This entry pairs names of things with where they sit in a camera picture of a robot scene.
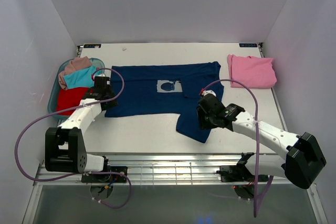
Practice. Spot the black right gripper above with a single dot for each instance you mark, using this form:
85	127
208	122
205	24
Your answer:
202	123

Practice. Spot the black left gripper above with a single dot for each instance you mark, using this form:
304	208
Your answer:
112	103

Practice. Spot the dark blue t shirt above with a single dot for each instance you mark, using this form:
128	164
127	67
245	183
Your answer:
165	89

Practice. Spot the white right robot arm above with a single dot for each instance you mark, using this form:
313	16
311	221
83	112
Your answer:
299	158

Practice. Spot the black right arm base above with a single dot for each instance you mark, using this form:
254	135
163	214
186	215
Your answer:
234	173

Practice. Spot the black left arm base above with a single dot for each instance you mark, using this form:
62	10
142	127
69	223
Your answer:
107	178

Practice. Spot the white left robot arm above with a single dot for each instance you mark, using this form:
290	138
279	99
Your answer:
64	145

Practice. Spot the light blue t shirt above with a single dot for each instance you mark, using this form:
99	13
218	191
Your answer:
80	79

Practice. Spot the teal plastic tray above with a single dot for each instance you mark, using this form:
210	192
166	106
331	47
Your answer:
52	103

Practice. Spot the red t shirt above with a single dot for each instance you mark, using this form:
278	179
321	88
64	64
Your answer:
70	98

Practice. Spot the beige t shirt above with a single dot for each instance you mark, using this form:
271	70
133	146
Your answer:
72	66

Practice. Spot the folded pink t shirt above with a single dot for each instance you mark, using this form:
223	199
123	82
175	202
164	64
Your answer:
253	72

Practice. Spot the aluminium front rail frame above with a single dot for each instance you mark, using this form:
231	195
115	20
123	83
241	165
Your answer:
174	169

